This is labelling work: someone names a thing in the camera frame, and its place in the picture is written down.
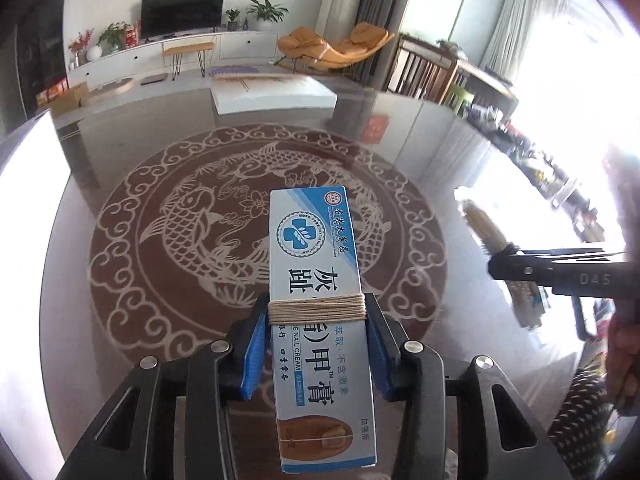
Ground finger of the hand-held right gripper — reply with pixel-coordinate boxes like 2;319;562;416
486;242;556;297

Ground red flower bouquet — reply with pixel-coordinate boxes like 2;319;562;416
68;29;96;58

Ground white window curtain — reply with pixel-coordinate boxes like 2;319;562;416
482;0;566;86

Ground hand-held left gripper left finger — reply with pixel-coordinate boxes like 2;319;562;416
55;294;271;480

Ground orange bench with black legs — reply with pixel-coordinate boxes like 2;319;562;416
162;41;216;81

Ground dark wooden slatted chair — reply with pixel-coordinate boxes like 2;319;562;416
385;35;458;103

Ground dotted dark cloth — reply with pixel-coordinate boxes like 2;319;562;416
547;367;618;463

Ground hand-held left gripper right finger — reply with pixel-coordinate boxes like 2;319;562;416
362;292;576;480

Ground long white panel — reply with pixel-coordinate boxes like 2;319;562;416
0;120;71;311

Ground large white flat box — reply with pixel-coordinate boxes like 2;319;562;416
210;74;337;115

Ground black television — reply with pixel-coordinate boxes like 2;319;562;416
141;0;225;43

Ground red boxes on floor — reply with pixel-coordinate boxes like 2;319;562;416
36;79;68;103

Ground cardboard box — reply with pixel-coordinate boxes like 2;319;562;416
50;82;91;116

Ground person's right hand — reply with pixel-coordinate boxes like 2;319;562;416
606;305;640;413

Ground bushy green potted plant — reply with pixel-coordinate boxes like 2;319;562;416
97;21;130;53

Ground dark glass display cabinet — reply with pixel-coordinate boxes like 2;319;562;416
15;0;68;111

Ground white television cabinet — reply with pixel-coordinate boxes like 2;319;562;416
65;30;280;92

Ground green stool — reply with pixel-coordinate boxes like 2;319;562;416
442;85;473;116

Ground clear bag of cotton swabs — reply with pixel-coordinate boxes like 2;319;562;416
457;199;546;333

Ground round wooden board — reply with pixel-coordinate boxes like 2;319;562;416
80;77;135;106

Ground large leafy potted plant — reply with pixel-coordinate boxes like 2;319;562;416
246;0;290;31

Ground beige string band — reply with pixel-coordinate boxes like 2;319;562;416
267;294;368;322

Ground blue and white carton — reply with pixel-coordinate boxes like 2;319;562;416
268;187;377;475

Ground purple round mat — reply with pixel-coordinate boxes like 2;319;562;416
207;64;258;78

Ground orange lounge chair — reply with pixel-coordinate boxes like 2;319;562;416
276;22;396;76

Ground grey curtain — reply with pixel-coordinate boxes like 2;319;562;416
357;0;416;86

